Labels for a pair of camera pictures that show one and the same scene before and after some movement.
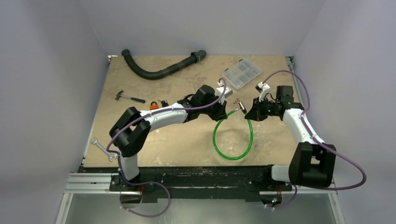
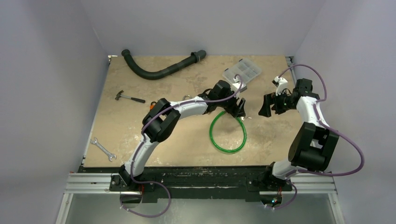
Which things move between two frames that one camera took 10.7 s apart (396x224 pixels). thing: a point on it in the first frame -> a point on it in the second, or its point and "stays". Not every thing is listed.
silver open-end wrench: [95, 142] stays
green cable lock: [249, 120] -> [210, 131]
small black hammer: [137, 100] stays
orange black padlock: [153, 107] stays
